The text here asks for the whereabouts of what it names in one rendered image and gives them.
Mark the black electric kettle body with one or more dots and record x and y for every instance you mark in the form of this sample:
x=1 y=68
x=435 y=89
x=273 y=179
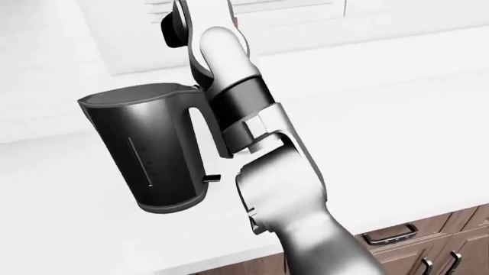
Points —
x=153 y=134

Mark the grey hinged kettle lid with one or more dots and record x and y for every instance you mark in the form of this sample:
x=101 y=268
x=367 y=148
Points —
x=184 y=20

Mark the brown wooden cabinet door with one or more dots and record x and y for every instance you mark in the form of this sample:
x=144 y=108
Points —
x=477 y=252
x=401 y=260

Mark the brown wooden drawer front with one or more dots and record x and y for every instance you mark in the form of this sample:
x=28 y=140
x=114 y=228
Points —
x=439 y=226

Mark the white window blind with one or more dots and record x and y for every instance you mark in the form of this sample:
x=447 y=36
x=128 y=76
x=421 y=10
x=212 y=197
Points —
x=290 y=4

